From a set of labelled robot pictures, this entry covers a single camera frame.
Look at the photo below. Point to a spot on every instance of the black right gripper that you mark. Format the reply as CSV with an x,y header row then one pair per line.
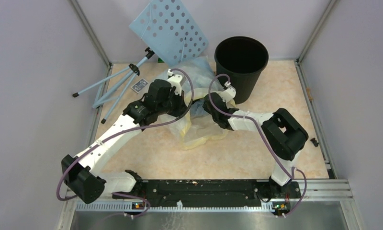
x,y
205,106

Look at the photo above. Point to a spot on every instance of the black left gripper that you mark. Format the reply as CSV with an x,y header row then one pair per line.
x,y
181,105

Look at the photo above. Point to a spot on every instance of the translucent yellowish trash bag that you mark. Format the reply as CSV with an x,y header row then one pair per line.
x,y
191,133

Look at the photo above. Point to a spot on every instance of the light blue trash bag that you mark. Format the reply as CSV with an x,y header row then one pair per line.
x,y
197,110

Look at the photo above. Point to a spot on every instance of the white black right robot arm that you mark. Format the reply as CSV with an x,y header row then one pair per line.
x,y
281,133

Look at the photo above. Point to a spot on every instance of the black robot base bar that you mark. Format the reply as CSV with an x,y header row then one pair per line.
x,y
214,193

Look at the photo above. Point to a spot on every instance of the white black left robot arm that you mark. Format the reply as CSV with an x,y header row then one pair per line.
x,y
81,173

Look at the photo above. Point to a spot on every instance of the black plastic trash bin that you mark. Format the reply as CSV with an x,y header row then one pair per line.
x,y
243,59

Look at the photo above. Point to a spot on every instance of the small printed card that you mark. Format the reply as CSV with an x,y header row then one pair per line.
x,y
139,85

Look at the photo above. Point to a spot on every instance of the light blue tripod legs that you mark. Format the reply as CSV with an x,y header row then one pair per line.
x,y
132,71

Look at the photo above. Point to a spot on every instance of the light blue perforated stand plate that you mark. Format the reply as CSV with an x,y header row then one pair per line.
x,y
170,31

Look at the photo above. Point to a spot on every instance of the small black clip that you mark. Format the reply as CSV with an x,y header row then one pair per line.
x,y
315,142

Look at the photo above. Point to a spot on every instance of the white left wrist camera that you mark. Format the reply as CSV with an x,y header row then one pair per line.
x,y
176,80

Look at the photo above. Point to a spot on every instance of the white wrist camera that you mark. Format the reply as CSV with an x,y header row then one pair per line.
x,y
176,80
229,93

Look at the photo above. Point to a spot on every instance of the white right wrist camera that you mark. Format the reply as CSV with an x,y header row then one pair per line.
x,y
229,93

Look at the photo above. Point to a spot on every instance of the white slotted cable duct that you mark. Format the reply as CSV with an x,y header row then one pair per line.
x,y
127,206

